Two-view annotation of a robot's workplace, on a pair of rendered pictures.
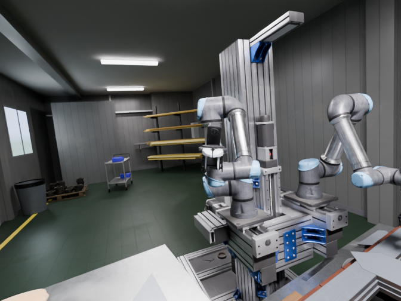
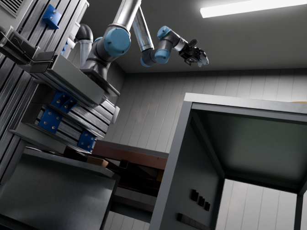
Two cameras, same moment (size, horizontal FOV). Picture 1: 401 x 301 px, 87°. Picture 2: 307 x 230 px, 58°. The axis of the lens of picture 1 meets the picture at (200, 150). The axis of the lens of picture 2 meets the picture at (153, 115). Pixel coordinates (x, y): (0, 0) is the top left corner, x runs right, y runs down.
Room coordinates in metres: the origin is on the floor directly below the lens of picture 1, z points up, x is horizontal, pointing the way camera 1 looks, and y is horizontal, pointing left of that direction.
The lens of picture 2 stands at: (1.55, 1.02, 0.51)
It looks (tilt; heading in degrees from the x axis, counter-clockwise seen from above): 20 degrees up; 236
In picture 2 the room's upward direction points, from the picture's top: 17 degrees clockwise
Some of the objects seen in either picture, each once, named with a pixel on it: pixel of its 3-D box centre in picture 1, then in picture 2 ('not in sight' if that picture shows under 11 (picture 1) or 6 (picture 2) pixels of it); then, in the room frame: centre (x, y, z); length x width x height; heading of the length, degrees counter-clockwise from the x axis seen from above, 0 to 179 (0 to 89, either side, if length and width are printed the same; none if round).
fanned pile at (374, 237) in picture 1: (383, 240); not in sight; (1.29, -1.13, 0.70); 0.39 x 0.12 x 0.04; 119
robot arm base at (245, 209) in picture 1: (243, 204); (93, 73); (1.13, -0.21, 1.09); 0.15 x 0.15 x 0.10
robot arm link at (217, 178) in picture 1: (219, 172); (161, 52); (0.87, -0.07, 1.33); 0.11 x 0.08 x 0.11; 85
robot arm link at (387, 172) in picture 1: (384, 175); not in sight; (0.98, -0.87, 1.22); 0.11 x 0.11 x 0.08; 13
